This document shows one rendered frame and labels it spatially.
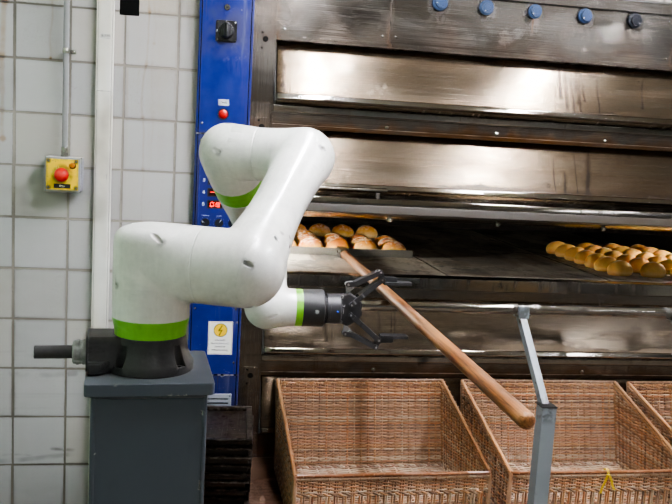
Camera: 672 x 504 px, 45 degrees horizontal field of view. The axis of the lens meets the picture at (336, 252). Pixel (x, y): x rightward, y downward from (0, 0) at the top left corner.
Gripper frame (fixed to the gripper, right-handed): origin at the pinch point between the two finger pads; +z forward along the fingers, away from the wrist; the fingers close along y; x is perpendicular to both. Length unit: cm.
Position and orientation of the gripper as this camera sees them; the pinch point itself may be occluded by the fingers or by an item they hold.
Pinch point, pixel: (404, 310)
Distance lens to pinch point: 207.5
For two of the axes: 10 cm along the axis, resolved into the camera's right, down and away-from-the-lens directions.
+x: 1.6, 1.4, -9.8
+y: -0.6, 9.9, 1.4
